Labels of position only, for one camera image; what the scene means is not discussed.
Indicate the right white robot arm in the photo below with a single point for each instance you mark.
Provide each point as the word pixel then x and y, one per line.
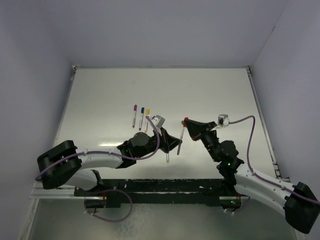
pixel 296 203

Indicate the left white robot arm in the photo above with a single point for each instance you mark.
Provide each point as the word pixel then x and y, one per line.
pixel 65 164

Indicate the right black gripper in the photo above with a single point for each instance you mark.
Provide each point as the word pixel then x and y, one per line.
pixel 197 129

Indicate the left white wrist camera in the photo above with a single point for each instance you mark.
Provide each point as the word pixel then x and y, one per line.
pixel 158 121

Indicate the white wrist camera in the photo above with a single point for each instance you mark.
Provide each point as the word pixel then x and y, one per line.
pixel 158 121
pixel 223 120

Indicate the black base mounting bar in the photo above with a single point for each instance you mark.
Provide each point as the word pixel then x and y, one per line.
pixel 112 193

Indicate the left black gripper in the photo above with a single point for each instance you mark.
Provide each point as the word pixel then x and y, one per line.
pixel 168 142

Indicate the purple whiteboard marker pen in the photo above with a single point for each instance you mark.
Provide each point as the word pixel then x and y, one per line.
pixel 134 119

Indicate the blue whiteboard marker pen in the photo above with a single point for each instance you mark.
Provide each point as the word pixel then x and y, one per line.
pixel 141 121

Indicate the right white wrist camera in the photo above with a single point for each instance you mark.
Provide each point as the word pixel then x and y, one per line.
pixel 223 120

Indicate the red whiteboard marker pen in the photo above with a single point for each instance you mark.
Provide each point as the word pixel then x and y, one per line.
pixel 181 140

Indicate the yellow whiteboard marker pen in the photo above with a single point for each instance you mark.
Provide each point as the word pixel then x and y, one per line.
pixel 146 124

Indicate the aluminium frame rail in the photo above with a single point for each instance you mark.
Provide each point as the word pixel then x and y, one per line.
pixel 263 123

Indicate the red pen cap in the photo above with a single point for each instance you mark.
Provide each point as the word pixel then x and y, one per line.
pixel 185 121

